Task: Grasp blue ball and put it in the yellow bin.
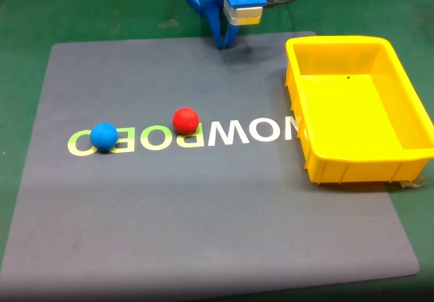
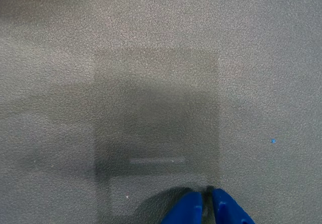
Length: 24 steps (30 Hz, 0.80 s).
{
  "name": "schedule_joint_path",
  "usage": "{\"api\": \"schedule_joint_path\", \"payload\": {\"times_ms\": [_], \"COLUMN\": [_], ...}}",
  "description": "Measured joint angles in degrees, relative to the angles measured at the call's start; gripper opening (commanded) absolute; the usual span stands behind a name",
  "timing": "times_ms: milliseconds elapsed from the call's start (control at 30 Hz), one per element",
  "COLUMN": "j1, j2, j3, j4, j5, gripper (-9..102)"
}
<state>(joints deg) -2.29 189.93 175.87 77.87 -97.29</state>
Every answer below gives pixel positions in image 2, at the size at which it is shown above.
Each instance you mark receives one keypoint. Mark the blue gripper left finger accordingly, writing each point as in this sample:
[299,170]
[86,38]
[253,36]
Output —
[186,211]

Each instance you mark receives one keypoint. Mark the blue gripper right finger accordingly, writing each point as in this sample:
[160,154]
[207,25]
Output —
[229,209]

